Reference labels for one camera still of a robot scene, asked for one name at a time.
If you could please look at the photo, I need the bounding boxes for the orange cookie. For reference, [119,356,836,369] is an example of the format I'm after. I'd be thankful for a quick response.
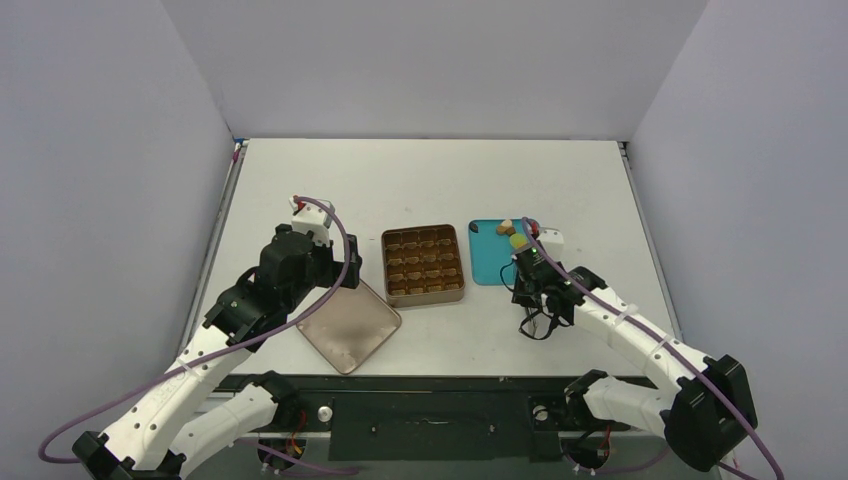
[509,233,528,250]

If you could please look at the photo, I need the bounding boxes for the gold cookie tin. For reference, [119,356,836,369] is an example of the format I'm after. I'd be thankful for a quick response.
[381,224,465,308]

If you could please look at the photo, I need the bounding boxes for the metal tongs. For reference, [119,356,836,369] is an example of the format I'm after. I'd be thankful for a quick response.
[523,307,538,336]

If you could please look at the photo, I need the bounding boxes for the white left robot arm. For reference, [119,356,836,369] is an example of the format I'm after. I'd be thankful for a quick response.
[72,223,361,479]

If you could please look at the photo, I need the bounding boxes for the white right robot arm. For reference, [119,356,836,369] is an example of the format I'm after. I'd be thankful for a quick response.
[511,245,758,471]

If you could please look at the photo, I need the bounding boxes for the gold tin lid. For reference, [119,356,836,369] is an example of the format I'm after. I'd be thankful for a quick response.
[297,281,402,375]

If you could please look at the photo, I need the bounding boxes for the teal plastic tray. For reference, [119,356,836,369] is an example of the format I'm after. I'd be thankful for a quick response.
[468,219,516,288]

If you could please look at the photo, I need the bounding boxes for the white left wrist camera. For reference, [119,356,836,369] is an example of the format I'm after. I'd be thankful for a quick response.
[289,196,335,247]

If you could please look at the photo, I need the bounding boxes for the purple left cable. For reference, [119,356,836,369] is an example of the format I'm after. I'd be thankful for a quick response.
[37,195,362,465]

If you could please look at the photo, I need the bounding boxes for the purple cable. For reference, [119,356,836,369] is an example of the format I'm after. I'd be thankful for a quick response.
[520,217,786,480]
[37,195,362,465]

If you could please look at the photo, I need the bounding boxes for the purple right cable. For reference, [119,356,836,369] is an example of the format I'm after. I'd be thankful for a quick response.
[520,217,786,480]

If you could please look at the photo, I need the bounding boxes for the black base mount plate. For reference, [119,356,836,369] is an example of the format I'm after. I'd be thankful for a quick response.
[258,375,642,462]

